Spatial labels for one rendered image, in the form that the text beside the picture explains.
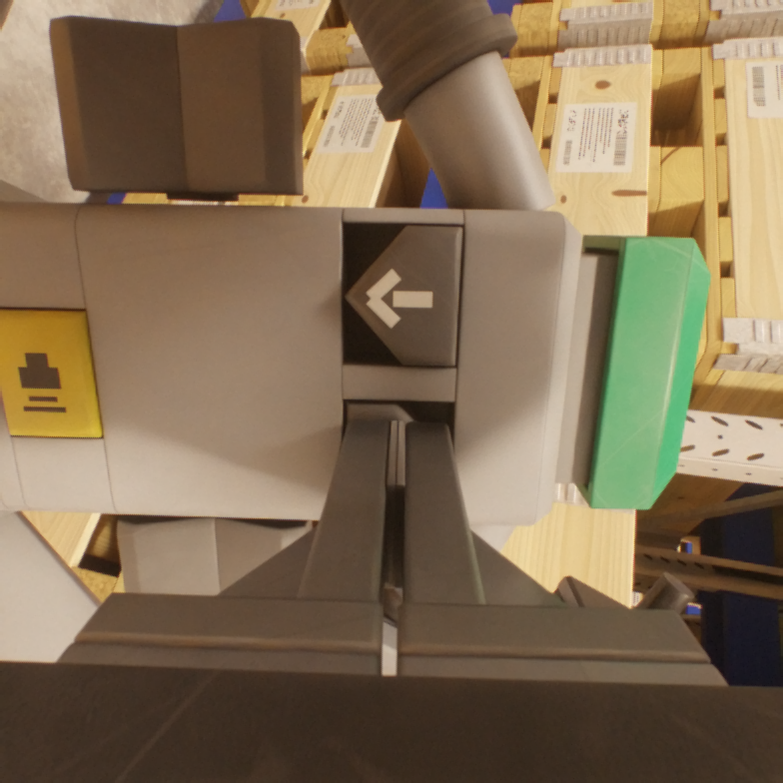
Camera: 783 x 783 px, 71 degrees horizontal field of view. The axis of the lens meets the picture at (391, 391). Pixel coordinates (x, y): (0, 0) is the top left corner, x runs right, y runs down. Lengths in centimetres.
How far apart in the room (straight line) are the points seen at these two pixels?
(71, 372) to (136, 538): 6
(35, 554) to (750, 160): 130
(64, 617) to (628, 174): 120
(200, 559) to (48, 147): 175
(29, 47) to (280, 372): 180
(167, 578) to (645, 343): 16
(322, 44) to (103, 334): 170
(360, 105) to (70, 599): 143
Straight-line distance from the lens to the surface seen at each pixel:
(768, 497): 129
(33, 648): 25
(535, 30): 170
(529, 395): 16
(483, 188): 16
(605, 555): 89
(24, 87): 189
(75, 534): 116
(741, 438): 106
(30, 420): 19
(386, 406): 16
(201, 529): 19
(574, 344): 17
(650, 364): 17
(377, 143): 144
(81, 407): 18
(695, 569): 208
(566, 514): 90
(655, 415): 18
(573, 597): 29
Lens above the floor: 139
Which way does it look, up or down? 16 degrees down
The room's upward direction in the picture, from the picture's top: 96 degrees clockwise
